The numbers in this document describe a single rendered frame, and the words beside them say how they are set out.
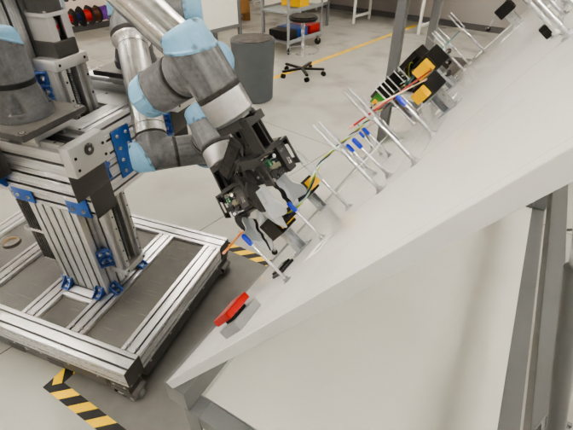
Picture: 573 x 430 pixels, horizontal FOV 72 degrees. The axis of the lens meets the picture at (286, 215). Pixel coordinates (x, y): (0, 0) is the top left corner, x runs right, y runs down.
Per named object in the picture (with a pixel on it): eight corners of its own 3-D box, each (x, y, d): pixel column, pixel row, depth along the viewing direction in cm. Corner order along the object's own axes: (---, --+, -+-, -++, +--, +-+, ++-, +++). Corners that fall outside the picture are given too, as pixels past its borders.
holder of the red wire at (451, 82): (476, 63, 103) (447, 32, 103) (455, 85, 96) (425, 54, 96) (461, 75, 107) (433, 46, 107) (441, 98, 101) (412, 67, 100)
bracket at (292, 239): (307, 242, 80) (289, 224, 80) (311, 239, 78) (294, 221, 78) (292, 258, 77) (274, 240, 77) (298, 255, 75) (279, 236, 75)
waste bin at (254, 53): (232, 105, 420) (227, 43, 382) (236, 90, 456) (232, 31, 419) (275, 106, 419) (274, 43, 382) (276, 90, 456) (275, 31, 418)
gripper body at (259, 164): (275, 190, 63) (234, 124, 58) (245, 193, 70) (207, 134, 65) (303, 164, 67) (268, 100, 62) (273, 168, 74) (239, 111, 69)
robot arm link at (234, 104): (192, 111, 64) (227, 87, 68) (208, 136, 65) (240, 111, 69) (214, 100, 58) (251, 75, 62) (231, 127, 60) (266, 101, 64)
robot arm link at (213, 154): (213, 159, 93) (240, 141, 91) (222, 176, 92) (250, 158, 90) (196, 154, 86) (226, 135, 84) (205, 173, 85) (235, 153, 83)
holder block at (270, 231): (286, 228, 81) (272, 214, 81) (297, 219, 76) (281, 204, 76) (273, 241, 79) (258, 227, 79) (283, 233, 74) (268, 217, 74)
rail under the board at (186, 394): (168, 398, 83) (163, 381, 79) (371, 159, 164) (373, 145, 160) (188, 411, 80) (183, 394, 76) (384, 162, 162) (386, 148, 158)
